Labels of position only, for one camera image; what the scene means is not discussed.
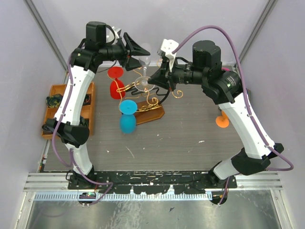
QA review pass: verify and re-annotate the striped cloth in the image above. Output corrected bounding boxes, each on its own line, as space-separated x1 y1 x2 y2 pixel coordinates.
246 88 251 100

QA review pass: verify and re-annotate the aluminium frame rail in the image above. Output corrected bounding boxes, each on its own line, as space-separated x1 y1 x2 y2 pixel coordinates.
24 171 283 205

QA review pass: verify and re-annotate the blue wine glass front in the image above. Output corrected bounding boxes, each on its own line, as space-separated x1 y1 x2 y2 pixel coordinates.
119 100 137 134

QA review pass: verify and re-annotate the patterned rolled cloth left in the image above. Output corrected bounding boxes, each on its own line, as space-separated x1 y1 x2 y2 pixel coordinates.
46 94 63 108

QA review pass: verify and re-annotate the black coiled item in tray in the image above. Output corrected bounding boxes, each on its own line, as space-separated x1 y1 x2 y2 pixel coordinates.
41 124 54 135

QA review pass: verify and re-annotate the clear wine glass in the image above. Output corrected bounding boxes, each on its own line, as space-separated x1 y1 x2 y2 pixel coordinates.
134 54 155 92

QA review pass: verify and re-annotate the wooden compartment tray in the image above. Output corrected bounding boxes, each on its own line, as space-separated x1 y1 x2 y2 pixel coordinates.
41 82 96 140

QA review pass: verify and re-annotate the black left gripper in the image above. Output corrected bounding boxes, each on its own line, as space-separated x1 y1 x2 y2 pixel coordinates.
100 32 151 71

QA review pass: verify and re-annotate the dark rolled cloth in tray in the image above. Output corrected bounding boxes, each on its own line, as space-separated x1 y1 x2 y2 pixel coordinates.
83 94 92 105

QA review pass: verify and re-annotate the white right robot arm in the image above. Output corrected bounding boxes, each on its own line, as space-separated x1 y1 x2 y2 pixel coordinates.
148 39 284 188

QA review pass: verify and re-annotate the dark rolled cloth front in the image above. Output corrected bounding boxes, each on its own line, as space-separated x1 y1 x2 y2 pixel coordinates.
79 116 90 128

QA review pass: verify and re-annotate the orange wine glass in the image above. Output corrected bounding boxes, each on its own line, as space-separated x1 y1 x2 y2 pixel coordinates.
215 110 230 128

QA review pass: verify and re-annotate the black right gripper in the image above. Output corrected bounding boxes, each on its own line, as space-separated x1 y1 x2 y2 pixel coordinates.
147 55 206 92

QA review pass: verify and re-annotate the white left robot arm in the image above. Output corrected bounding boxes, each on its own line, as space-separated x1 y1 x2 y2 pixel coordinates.
45 21 150 189

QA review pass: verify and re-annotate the gold wire wine glass rack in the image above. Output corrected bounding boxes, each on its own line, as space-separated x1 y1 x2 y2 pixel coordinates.
107 65 173 125

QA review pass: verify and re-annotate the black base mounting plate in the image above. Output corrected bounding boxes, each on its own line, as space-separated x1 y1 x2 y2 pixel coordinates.
65 170 237 195

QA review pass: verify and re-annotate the red wine glass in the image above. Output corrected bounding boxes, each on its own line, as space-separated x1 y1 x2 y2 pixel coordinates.
107 66 125 100

